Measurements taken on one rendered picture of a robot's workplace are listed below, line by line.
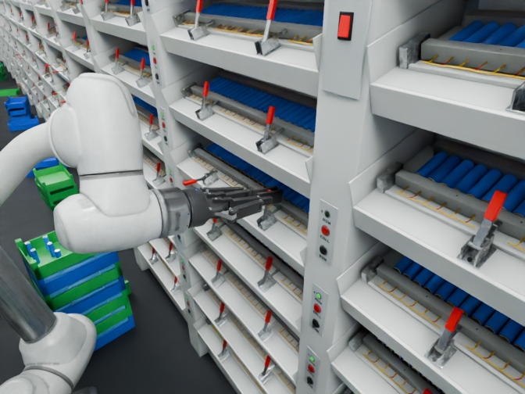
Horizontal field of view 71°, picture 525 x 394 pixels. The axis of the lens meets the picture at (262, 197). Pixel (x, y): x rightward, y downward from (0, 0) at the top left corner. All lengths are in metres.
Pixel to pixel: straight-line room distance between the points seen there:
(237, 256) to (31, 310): 0.59
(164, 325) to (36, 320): 0.79
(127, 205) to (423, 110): 0.45
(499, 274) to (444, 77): 0.24
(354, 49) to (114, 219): 0.43
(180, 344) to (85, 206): 1.30
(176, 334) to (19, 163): 1.30
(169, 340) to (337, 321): 1.22
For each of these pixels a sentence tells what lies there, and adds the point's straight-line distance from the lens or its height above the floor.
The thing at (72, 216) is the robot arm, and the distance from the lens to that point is 0.62.
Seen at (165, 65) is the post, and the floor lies 1.23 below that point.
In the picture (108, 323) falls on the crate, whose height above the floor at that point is 0.11.
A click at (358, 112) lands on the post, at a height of 1.26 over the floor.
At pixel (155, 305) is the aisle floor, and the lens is 2.04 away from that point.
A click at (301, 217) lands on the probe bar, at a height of 0.97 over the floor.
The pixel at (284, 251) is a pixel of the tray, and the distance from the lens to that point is 0.79.
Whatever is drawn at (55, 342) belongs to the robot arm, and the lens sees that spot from 1.30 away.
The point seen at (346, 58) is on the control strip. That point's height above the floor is 1.33.
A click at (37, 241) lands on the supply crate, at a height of 0.52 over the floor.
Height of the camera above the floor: 1.41
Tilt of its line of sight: 30 degrees down
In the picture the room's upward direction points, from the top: straight up
